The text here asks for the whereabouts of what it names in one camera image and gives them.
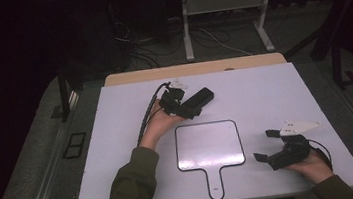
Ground person's left hand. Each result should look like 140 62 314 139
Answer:
134 97 189 153

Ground right hand-held gripper cable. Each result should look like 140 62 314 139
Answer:
308 136 335 174

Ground black whiteboard eraser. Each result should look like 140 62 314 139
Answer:
178 85 217 113

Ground person's right hand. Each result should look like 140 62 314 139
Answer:
282 146 336 189

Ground hand-held gripper cable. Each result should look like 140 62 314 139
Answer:
130 81 178 146
308 136 335 174

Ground left hand-held gripper cable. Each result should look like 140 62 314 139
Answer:
130 81 178 146

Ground black metal stand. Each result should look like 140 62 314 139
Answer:
55 64 82 123
278 0 353 97

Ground small whiteboard with handle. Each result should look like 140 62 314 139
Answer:
172 117 251 199

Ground black floor cables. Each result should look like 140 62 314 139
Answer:
110 13 188 72

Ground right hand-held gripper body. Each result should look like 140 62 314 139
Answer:
263 116 327 172

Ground white metal stand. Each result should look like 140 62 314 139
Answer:
178 0 283 62

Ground white floor cable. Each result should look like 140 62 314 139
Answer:
195 20 253 62

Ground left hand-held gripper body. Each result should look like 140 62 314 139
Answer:
156 77 191 120

